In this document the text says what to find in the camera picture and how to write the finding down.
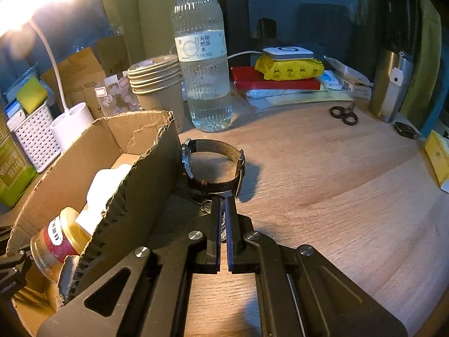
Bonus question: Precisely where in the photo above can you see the stack of papers and packets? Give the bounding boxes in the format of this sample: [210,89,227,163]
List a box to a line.
[246,56,373,106]

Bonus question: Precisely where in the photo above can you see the red book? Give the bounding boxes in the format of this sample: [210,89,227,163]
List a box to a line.
[230,66,321,91]

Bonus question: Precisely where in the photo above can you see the white power bank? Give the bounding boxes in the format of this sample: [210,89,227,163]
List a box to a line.
[263,46,314,60]

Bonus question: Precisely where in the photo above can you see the printed clear glass cup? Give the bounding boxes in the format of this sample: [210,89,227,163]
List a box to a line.
[94,72,141,118]

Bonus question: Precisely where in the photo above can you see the yellow-green sponge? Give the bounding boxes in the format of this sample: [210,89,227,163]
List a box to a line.
[17,76,48,113]

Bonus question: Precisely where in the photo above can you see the brown cardboard lamp packaging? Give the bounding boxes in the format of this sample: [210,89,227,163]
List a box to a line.
[41,35,130,120]

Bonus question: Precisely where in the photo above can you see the white plastic container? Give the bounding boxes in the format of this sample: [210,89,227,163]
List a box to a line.
[75,163,132,236]

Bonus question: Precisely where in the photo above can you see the gold lid jar red label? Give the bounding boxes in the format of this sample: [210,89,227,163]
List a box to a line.
[30,207,93,283]

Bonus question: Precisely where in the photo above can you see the clear plastic water bottle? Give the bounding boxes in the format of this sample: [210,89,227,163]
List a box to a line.
[171,0,234,133]

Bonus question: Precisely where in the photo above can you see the black strap wristwatch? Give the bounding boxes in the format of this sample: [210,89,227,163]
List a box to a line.
[180,138,246,198]

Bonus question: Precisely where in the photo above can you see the white desk lamp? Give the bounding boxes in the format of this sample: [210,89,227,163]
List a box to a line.
[0,0,95,151]

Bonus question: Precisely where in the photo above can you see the yellow-green curtain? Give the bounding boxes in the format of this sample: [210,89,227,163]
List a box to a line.
[133,0,183,60]

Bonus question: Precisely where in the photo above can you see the black handled scissors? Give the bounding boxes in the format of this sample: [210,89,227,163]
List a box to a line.
[329,101,359,126]

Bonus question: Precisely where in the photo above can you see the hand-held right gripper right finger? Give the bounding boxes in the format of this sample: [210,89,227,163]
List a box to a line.
[226,195,409,337]

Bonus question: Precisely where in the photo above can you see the green printed box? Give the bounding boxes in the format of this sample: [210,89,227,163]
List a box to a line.
[0,137,37,208]

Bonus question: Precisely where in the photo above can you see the brown cardboard box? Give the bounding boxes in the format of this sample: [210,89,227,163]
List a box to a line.
[6,110,183,337]

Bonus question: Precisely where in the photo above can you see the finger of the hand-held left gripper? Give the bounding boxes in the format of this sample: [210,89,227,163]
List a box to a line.
[0,247,32,295]

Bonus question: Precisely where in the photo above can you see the stack of kraft paper cups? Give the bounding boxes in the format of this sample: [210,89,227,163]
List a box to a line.
[127,54,185,134]

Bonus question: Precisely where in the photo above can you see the stainless steel tumbler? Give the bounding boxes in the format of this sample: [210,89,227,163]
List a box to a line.
[369,47,414,123]

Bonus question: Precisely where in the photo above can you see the black car key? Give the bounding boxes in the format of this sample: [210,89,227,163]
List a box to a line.
[393,121,425,140]

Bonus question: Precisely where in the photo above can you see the hanging clothes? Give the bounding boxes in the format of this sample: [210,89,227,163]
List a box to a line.
[400,0,449,137]

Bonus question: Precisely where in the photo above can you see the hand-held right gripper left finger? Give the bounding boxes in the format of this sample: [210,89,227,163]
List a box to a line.
[37,195,222,337]

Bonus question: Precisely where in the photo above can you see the white ribbed packet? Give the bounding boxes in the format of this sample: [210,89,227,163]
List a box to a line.
[5,100,27,131]

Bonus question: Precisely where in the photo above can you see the yellow wipes packet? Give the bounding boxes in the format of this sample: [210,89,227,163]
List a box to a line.
[255,55,325,81]

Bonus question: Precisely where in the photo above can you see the white cable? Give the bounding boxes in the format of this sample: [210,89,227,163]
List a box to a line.
[227,51,264,60]

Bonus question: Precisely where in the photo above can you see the blue packets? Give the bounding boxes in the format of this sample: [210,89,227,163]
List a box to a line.
[3,64,40,120]

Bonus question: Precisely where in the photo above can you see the white woven plastic basket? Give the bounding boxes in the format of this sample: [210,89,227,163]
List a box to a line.
[13,100,62,173]

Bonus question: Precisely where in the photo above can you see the yellow paper packet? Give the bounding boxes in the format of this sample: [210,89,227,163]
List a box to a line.
[424,130,449,193]

